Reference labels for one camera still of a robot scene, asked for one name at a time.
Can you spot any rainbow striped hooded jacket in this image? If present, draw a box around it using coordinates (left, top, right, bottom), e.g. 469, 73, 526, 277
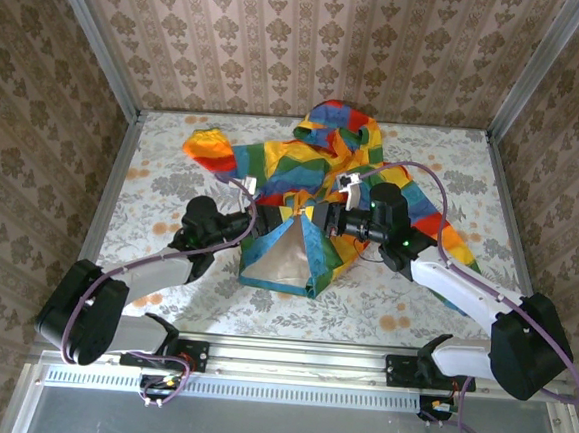
170, 87, 494, 314

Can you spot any floral tablecloth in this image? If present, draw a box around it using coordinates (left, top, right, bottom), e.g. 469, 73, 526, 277
92, 101, 546, 360

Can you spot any grey metal panel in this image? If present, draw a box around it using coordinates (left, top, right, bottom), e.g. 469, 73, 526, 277
1, 360, 579, 433

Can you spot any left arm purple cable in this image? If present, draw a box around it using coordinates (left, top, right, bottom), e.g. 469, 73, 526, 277
56, 162, 262, 415

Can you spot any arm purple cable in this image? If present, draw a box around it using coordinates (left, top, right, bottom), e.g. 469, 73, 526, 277
56, 162, 262, 415
337, 157, 579, 433

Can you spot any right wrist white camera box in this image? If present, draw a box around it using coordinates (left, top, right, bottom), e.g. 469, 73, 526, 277
334, 171, 365, 211

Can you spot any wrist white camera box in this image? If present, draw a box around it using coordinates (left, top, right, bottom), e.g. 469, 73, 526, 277
334, 171, 365, 211
237, 174, 260, 216

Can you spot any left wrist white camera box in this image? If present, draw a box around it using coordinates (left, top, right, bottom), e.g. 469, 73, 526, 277
237, 174, 260, 216

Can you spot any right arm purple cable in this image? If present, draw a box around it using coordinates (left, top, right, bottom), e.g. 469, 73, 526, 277
337, 157, 579, 433

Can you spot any aluminium table side rail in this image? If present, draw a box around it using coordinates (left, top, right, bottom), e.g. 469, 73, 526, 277
54, 103, 144, 331
467, 131, 568, 361

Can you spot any aluminium mounting rail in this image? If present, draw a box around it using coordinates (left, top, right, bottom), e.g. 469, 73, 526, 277
31, 319, 571, 405

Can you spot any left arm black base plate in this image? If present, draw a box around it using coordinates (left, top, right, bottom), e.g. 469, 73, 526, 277
119, 334, 210, 374

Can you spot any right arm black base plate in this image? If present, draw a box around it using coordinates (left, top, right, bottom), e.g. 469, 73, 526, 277
384, 353, 479, 394

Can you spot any slotted white cable duct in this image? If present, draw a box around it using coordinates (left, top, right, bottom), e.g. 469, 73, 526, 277
39, 361, 427, 416

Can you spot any aluminium frame post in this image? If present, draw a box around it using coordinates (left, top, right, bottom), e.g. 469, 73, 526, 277
486, 0, 579, 149
33, 0, 151, 122

